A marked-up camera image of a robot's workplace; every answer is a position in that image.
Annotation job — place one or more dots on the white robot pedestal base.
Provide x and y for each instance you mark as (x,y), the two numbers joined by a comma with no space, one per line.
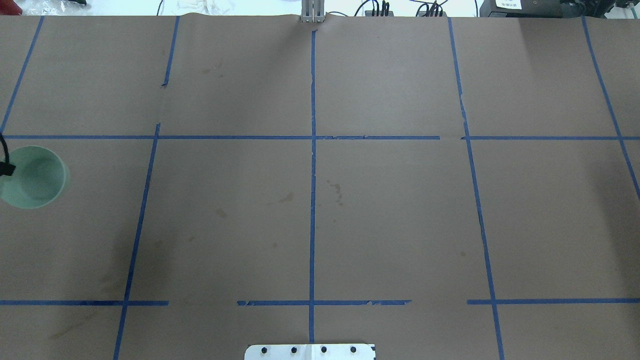
(328,351)

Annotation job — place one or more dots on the mint green bowl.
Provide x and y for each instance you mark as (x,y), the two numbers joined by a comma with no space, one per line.
(39,177)

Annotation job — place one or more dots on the aluminium frame post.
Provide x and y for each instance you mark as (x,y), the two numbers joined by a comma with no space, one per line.
(313,11)

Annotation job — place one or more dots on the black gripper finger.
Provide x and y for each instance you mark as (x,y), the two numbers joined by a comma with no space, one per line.
(7,169)

